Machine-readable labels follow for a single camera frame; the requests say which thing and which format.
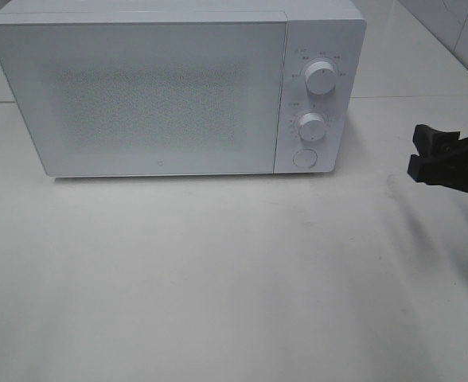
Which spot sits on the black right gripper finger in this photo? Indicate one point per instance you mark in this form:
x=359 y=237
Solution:
x=431 y=143
x=448 y=170

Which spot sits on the white round knob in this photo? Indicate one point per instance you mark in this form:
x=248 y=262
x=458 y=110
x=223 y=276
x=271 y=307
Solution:
x=320 y=76
x=311 y=127

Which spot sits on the round white door button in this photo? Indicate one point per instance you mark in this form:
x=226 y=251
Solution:
x=305 y=158

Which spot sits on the white microwave door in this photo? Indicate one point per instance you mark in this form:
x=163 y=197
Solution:
x=137 y=100

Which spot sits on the white microwave oven body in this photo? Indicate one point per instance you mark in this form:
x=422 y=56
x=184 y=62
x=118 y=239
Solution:
x=334 y=30

